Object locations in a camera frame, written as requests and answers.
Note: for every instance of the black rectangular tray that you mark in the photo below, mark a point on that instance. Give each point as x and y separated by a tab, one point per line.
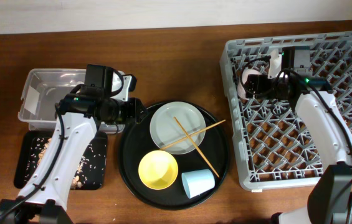
94	168

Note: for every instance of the light blue plastic cup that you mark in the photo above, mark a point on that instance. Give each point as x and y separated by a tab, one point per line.
197	182

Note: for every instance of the grey plastic dishwasher rack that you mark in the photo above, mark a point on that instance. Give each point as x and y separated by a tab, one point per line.
273	148

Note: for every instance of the pink plastic cup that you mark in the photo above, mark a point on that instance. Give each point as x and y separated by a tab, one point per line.
243	82

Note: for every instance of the yellow bowl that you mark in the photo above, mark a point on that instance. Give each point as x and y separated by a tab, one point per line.
158	170

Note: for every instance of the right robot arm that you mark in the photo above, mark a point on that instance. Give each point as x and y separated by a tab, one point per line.
290	78

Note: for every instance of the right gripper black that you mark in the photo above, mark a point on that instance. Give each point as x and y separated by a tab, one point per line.
260	91

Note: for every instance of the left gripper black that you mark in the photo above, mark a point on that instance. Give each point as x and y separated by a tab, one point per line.
135	115

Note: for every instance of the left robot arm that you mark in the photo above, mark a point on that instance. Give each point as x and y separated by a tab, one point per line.
46	193

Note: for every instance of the wooden chopstick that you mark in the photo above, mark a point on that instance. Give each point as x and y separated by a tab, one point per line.
196	147
193	134

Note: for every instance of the clear plastic waste bin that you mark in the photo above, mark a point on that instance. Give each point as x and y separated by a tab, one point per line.
58	98

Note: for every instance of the food scraps and rice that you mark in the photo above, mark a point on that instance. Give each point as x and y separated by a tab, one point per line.
79	177

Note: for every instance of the grey round plate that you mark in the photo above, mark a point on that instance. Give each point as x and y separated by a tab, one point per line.
165	131

